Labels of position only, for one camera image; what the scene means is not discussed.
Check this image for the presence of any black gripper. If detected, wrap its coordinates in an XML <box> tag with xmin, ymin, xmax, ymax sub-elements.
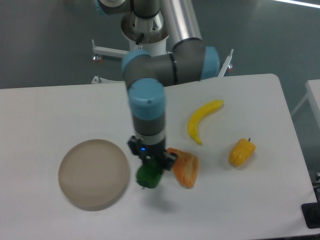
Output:
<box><xmin>127</xmin><ymin>135</ymin><xmax>178</xmax><ymax>171</ymax></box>

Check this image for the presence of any green bell pepper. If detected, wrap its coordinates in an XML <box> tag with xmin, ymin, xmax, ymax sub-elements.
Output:
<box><xmin>136</xmin><ymin>158</ymin><xmax>163</xmax><ymax>189</ymax></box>

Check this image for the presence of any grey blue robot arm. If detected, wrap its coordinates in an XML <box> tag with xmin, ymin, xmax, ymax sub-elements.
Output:
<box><xmin>95</xmin><ymin>0</ymin><xmax>220</xmax><ymax>171</ymax></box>

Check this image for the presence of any beige round plate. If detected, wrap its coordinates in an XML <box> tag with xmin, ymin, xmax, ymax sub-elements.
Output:
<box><xmin>57</xmin><ymin>139</ymin><xmax>130</xmax><ymax>212</ymax></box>

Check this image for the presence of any yellow bell pepper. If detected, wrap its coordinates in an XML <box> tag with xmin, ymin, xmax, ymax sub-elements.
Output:
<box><xmin>228</xmin><ymin>138</ymin><xmax>256</xmax><ymax>167</ymax></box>

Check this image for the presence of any orange bread slice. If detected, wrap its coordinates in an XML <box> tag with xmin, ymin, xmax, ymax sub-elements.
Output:
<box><xmin>167</xmin><ymin>147</ymin><xmax>200</xmax><ymax>189</ymax></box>

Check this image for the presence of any yellow banana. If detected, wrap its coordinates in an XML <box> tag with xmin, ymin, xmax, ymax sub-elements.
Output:
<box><xmin>187</xmin><ymin>99</ymin><xmax>224</xmax><ymax>145</ymax></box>

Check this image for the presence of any black device at edge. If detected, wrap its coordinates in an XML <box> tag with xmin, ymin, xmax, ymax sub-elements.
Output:
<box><xmin>301</xmin><ymin>202</ymin><xmax>320</xmax><ymax>229</ymax></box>

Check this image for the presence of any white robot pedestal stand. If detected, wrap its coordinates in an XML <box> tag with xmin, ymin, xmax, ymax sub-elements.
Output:
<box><xmin>92</xmin><ymin>11</ymin><xmax>233</xmax><ymax>87</ymax></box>

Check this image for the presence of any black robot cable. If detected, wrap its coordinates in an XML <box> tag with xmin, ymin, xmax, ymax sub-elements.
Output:
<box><xmin>134</xmin><ymin>32</ymin><xmax>145</xmax><ymax>46</ymax></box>

